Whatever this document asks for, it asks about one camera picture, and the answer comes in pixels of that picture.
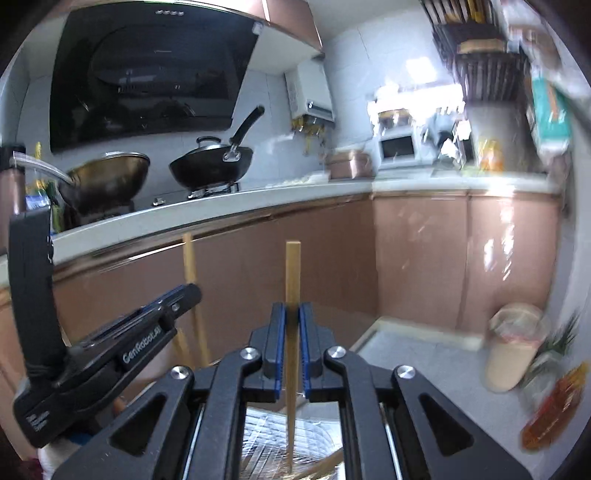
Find long wooden chopstick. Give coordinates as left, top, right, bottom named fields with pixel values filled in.
left=182, top=233, right=212, bottom=368
left=172, top=329, right=191, bottom=368
left=284, top=241, right=302, bottom=474
left=294, top=449, right=345, bottom=480

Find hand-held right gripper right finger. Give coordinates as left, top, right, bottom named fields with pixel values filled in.
left=298, top=302, right=533, bottom=480

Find gas stove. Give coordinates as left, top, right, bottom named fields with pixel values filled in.
left=133, top=182, right=242, bottom=209

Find white microwave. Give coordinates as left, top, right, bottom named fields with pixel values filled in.
left=378, top=133, right=419, bottom=162

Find white kitchen countertop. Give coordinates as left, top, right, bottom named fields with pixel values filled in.
left=45, top=170, right=563, bottom=254

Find copper lower cabinets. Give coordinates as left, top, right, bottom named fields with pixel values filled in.
left=0, top=188, right=563, bottom=444

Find green onions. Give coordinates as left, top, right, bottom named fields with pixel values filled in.
left=539, top=313, right=581, bottom=357

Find wire utensil basket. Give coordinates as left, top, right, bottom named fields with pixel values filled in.
left=239, top=405, right=345, bottom=480

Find white water heater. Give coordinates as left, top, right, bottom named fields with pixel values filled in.
left=284, top=58, right=336, bottom=123

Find black wok with lid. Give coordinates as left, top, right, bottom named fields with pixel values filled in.
left=169, top=106, right=267, bottom=189

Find pot on microwave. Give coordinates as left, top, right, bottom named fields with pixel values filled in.
left=377, top=108, right=412, bottom=128

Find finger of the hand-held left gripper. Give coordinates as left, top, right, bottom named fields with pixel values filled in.
left=154, top=284, right=204, bottom=326
left=85, top=284, right=195, bottom=346

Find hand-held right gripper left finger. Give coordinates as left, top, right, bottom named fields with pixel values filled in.
left=52, top=302, right=288, bottom=480

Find black range hood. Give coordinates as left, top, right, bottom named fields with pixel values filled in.
left=48, top=8, right=260, bottom=154

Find kitchen window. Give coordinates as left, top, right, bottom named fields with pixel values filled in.
left=368, top=57, right=465, bottom=117

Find bronze wok with lid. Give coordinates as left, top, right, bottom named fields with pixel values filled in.
left=9, top=152, right=151, bottom=214

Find cream trash bin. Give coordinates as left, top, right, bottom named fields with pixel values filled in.
left=484, top=302, right=546, bottom=394

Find orange oil bottle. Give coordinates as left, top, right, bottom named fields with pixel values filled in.
left=521, top=364, right=588, bottom=452

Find yellow detergent bottle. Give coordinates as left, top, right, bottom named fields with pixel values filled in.
left=477, top=137, right=504, bottom=172

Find copper rice cooker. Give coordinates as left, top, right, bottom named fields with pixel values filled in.
left=327, top=150, right=375, bottom=180

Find black storage rack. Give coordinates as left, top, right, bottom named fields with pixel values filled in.
left=421, top=0, right=533, bottom=103

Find green tissue pack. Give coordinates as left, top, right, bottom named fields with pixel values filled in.
left=530, top=75, right=572, bottom=154

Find grey cloth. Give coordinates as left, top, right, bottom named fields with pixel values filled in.
left=422, top=115, right=463, bottom=158

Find copper upper cabinet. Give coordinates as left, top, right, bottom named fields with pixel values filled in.
left=260, top=0, right=325, bottom=54

